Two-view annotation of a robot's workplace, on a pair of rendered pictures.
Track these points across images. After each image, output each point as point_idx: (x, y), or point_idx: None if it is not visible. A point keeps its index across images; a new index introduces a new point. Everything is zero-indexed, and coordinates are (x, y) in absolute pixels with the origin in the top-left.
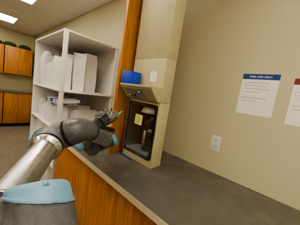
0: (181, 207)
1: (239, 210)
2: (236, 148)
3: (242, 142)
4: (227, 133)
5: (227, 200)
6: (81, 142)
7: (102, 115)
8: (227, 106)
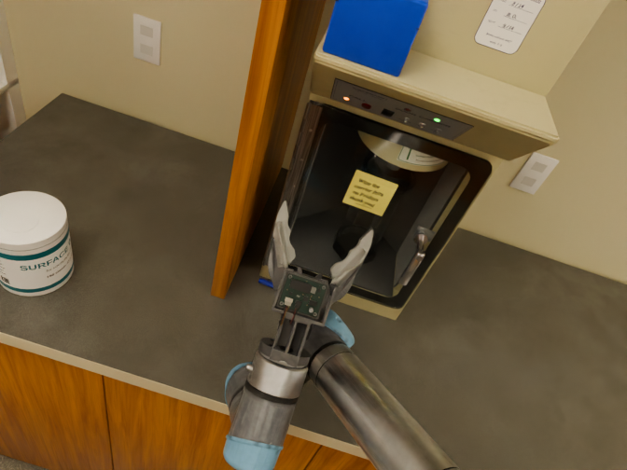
0: (558, 437)
1: (618, 367)
2: (590, 189)
3: (613, 176)
4: (581, 152)
5: (586, 345)
6: (279, 449)
7: (321, 308)
8: (626, 74)
